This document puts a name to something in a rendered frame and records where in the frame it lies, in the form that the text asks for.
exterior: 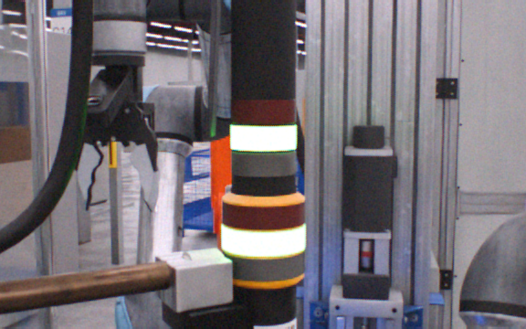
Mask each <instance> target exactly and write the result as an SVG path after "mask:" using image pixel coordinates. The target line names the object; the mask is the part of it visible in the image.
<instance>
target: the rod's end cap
mask: <svg viewBox="0 0 526 329"><path fill-rule="evenodd" d="M182 256H183V257H180V258H182V259H184V260H191V261H198V260H211V259H218V258H222V257H225V256H223V255H222V253H220V252H219V250H218V249H203V250H196V251H188V252H184V253H183V254H182Z"/></svg>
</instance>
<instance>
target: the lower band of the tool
mask: <svg viewBox="0 0 526 329"><path fill-rule="evenodd" d="M222 201H224V202H227V203H230V204H235V205H242V207H284V206H285V205H292V204H298V203H301V202H303V201H305V196H304V195H302V194H301V193H299V192H297V193H295V194H292V195H286V196H241V195H235V194H232V193H231V192H229V193H227V194H226V195H223V196H222ZM222 226H223V227H224V228H229V229H233V230H237V231H244V232H261V233H267V232H283V231H290V230H294V229H299V228H303V227H304V226H305V224H303V225H302V226H299V227H295V228H285V229H273V230H254V229H242V228H232V227H229V226H226V225H224V224H222ZM304 250H305V249H304ZM304 250H302V251H300V252H297V253H292V254H288V255H281V256H267V257H261V256H246V255H239V254H235V253H231V252H228V251H226V250H224V249H222V251H224V252H225V253H227V254H229V255H232V256H236V257H240V258H248V259H279V258H287V257H291V256H295V255H299V254H301V253H302V252H303V251H304ZM304 276H305V272H304V273H303V274H302V275H300V276H299V277H295V278H292V279H288V280H284V281H243V280H239V279H235V278H233V285H236V286H238V287H242V288H248V289H263V290H265V289H278V288H285V287H289V286H291V285H294V284H296V282H299V281H300V280H301V279H302V278H303V277H304Z"/></svg>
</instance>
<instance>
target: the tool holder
mask: <svg viewBox="0 0 526 329"><path fill-rule="evenodd" d="M182 254H183V252H177V253H170V254H163V255H157V256H155V262H156V261H164V260H167V267H168V270H169V276H170V282H169V287H168V288H167V289H166V291H164V290H161V291H160V292H158V291H155V295H156V297H157V298H158V299H160V300H161V301H162V319H163V321H164V322H165V323H167V324H168V325H169V326H170V327H171V328H173V329H247V307H246V306H245V305H244V304H242V303H241V302H238V301H237V300H235V299H234V298H233V262H232V260H229V259H227V258H225V257H222V258H218V259H211V260H198V261H191V260H184V259H182V258H180V257H183V256H182Z"/></svg>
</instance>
